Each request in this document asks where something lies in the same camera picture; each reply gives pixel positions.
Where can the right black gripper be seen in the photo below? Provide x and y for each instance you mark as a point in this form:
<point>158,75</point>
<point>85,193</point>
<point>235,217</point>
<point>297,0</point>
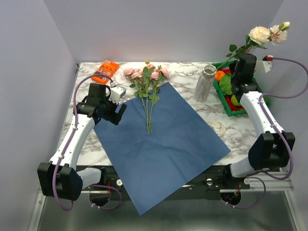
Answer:
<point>232,67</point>

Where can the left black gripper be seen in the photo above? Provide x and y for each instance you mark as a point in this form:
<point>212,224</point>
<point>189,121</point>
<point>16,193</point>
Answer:
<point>114,117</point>

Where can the white flower stem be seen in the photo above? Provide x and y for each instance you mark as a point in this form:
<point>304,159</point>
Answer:
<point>259,37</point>

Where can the pink flower stem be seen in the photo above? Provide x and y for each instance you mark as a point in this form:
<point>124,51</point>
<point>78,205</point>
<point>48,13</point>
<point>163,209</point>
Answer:
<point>158,75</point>

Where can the cream ribbon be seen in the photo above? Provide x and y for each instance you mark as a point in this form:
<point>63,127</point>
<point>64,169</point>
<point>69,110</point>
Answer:
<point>218,127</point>

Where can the blue wrapping paper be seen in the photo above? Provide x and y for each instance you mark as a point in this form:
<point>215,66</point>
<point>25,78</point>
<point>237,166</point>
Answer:
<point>153,165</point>

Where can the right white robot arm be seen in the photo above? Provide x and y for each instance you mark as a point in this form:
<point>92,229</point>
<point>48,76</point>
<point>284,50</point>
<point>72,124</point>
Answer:
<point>272,148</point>

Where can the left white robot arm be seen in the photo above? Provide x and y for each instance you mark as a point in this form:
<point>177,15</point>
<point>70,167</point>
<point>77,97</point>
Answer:
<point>59,177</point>

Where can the white ribbed vase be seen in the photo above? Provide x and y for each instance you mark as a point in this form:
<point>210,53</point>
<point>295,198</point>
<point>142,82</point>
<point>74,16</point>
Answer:
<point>205,83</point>

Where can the red pepper toy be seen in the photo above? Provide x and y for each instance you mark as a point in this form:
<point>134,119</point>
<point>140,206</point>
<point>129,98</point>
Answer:
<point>226,71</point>

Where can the green lettuce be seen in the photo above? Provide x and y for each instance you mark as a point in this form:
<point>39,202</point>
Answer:
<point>225,84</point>

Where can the green lime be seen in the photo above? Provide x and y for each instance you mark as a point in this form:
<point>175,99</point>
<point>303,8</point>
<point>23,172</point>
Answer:
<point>234,101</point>

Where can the orange fruit toy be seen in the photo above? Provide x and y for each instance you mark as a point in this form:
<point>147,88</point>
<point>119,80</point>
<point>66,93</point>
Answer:
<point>219,75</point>

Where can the red chili toy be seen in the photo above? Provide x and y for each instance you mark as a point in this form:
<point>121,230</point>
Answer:
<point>231,106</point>

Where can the green plastic tray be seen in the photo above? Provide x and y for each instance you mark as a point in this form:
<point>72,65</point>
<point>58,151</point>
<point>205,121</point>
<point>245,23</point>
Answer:
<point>222,96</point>

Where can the pink flower bunch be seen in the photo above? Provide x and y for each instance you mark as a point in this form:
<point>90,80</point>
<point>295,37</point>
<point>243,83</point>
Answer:
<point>140,81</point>

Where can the orange box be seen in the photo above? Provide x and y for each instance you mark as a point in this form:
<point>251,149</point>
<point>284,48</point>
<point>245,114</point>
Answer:
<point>105,72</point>

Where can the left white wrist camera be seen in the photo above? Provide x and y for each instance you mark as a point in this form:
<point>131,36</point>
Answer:
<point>116,93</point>

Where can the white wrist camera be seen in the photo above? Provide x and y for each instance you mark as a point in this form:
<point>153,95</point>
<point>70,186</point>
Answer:
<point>116,93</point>
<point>265,65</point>

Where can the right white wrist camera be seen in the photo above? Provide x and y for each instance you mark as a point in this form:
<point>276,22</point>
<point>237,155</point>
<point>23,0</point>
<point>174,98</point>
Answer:
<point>265,65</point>

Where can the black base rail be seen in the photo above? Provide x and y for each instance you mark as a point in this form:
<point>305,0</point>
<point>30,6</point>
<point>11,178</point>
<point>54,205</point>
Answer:
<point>209,185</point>

